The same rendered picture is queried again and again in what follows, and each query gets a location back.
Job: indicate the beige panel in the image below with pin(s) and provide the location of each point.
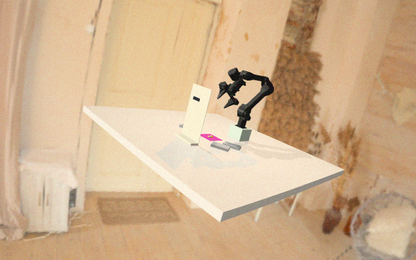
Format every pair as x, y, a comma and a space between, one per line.
195, 115

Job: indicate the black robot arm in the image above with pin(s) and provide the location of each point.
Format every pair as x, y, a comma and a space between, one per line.
245, 109

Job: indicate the pink flat square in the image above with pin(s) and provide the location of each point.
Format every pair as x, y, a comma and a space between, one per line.
209, 138

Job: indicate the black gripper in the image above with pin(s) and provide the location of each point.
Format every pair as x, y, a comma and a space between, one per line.
232, 90

